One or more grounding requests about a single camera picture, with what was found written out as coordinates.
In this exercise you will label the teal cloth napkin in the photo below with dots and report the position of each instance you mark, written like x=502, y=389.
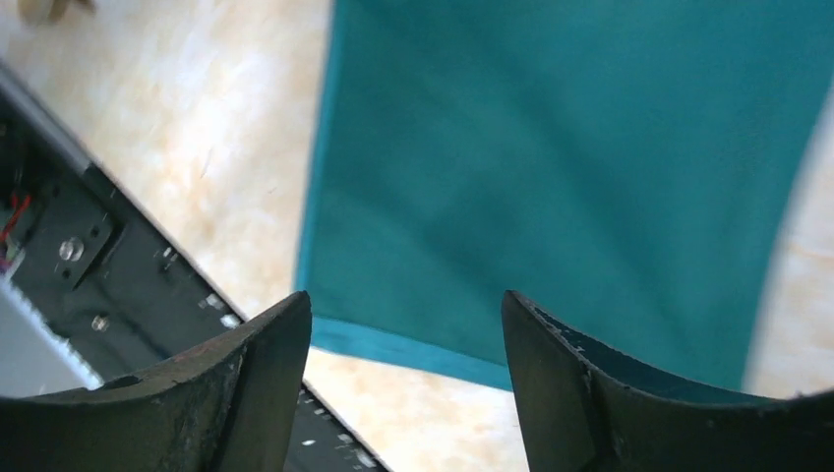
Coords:
x=625, y=164

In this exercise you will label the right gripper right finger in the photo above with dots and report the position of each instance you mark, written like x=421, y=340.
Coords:
x=585, y=406

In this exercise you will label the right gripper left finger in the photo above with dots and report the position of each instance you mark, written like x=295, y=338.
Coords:
x=227, y=404

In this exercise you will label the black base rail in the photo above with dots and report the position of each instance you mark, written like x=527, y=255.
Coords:
x=92, y=291

